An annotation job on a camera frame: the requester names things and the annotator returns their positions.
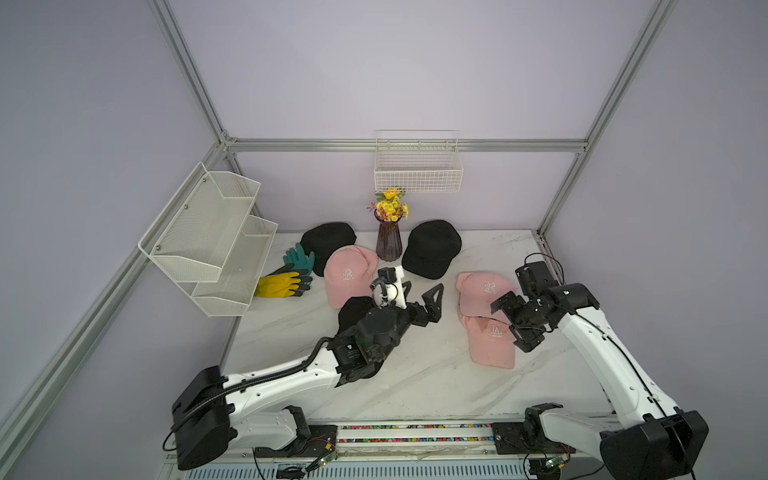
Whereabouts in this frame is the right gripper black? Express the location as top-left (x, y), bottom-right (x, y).
top-left (491, 291), bottom-right (548, 351)

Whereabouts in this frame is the black cap white patch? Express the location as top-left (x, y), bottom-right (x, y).
top-left (337, 296), bottom-right (377, 334)

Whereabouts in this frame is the pink cap white R logo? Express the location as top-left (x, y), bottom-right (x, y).
top-left (324, 245), bottom-right (379, 309)

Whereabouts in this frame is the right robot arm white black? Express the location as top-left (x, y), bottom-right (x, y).
top-left (491, 283), bottom-right (709, 479)

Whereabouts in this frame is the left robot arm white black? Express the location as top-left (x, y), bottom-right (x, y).
top-left (169, 284), bottom-right (444, 471)

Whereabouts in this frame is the pink cap LA logo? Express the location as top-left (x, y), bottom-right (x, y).
top-left (459, 314), bottom-right (516, 370)

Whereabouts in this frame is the dark purple glass vase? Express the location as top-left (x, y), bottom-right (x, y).
top-left (375, 214), bottom-right (403, 262)

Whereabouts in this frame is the yellow flower bouquet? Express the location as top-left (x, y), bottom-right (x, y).
top-left (367, 188), bottom-right (410, 223)

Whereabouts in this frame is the green rubber glove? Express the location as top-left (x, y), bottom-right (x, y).
top-left (283, 243), bottom-right (316, 274)

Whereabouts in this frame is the yellow black work glove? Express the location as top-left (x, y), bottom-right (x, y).
top-left (254, 270), bottom-right (313, 298)

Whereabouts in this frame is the aluminium back crossbar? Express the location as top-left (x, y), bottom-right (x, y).
top-left (227, 138), bottom-right (588, 153)

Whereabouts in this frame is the white mesh two-tier shelf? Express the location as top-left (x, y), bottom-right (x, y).
top-left (138, 163), bottom-right (278, 318)

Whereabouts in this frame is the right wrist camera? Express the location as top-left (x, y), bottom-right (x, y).
top-left (515, 261), bottom-right (559, 299)

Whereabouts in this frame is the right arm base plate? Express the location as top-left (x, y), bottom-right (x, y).
top-left (491, 422), bottom-right (576, 455)

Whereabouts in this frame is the white wire wall basket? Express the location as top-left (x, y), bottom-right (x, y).
top-left (374, 129), bottom-right (464, 194)

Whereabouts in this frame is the aluminium front rail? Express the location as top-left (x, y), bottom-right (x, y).
top-left (158, 420), bottom-right (609, 479)

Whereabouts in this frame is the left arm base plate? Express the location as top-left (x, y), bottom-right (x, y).
top-left (255, 424), bottom-right (338, 459)

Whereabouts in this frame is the aluminium frame post right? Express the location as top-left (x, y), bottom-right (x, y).
top-left (537, 0), bottom-right (678, 239)

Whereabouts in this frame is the aluminium frame post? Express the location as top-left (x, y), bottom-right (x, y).
top-left (148, 0), bottom-right (230, 144)
top-left (537, 0), bottom-right (678, 239)

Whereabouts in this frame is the aluminium frame post left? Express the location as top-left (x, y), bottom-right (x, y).
top-left (148, 0), bottom-right (230, 144)

